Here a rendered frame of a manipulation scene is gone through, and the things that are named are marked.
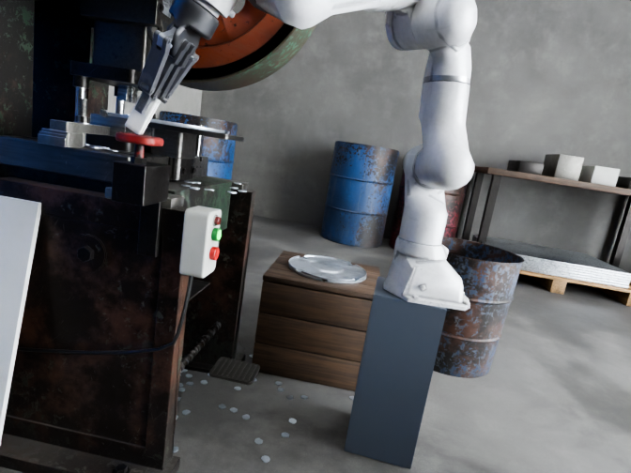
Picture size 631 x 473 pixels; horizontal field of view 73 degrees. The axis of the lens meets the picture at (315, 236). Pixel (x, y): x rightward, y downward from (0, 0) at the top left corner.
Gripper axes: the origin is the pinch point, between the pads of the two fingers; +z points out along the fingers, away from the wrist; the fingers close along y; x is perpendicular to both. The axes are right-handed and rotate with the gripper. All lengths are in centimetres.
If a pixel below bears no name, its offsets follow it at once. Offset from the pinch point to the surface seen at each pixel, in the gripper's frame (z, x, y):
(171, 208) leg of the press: 13.9, -10.7, 6.4
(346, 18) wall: -111, 53, 363
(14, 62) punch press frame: 10.8, 39.2, 18.1
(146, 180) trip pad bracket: 9.0, -7.3, -2.1
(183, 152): 8.7, 1.4, 30.0
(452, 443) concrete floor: 38, -105, 43
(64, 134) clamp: 14.7, 16.2, 8.8
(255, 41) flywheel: -25, 12, 66
